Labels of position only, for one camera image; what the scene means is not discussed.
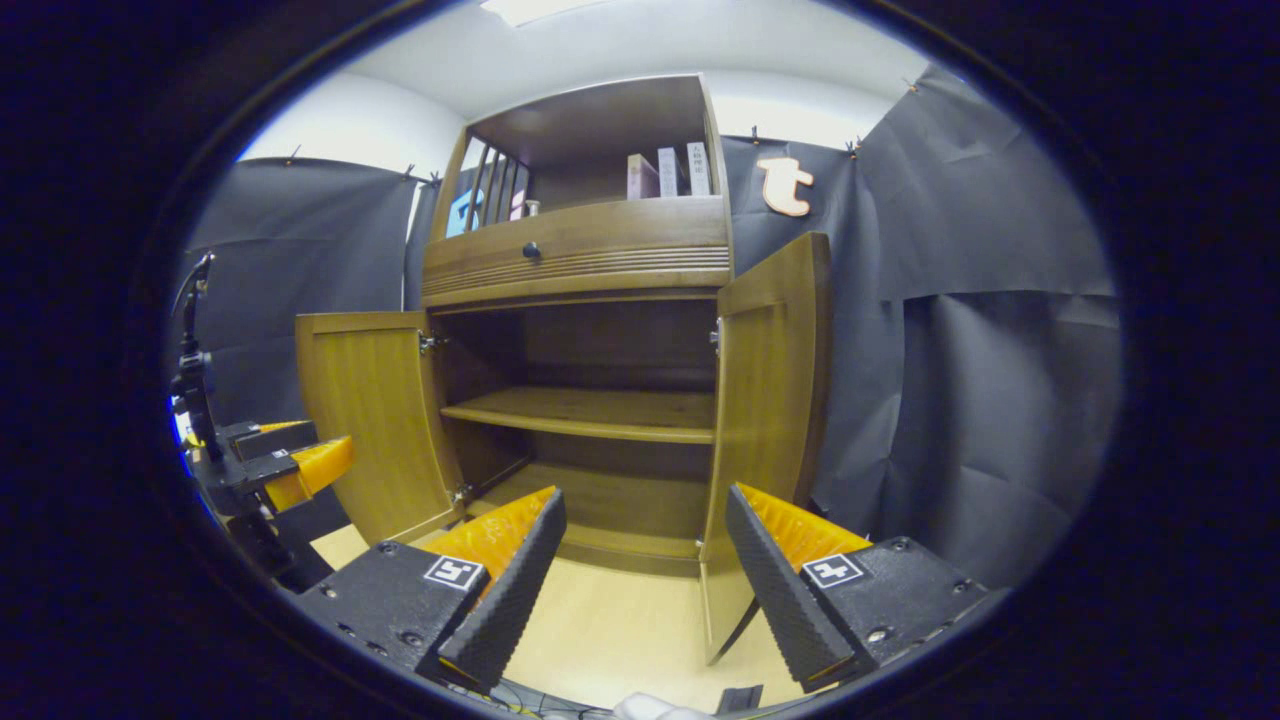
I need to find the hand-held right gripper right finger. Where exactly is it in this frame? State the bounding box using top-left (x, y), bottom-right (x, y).
top-left (722, 482), bottom-right (991, 693)

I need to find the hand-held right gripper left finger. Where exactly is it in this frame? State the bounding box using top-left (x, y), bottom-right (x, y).
top-left (295, 485), bottom-right (568, 693)

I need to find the black backdrop cloth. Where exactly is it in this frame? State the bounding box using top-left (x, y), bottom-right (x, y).
top-left (168, 65), bottom-right (1123, 591)

